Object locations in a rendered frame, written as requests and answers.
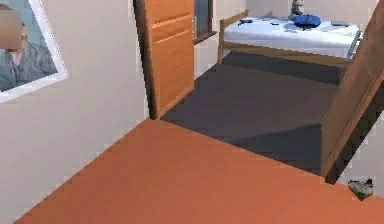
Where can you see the grey figurine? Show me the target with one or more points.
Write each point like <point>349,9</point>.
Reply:
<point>296,8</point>

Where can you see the small grey-green lump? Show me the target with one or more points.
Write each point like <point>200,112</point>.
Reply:
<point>361,189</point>

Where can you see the orange wooden room door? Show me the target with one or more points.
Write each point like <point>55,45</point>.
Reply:
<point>170,56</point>

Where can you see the dark framed window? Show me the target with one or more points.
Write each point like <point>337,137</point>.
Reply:
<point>202,20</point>

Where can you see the white framed portrait picture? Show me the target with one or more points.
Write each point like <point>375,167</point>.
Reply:
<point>23,56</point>

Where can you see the blue round bag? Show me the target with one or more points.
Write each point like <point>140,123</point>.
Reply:
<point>307,21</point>

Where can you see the wooden bed with white mattress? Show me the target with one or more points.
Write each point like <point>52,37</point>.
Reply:
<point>286,38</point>

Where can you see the flat grey book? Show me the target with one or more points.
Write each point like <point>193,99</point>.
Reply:
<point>340,23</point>

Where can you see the brown wooden door frame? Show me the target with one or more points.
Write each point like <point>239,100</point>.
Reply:
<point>353,100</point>

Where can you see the small dark blue object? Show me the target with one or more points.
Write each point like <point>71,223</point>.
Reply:
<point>245,21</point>

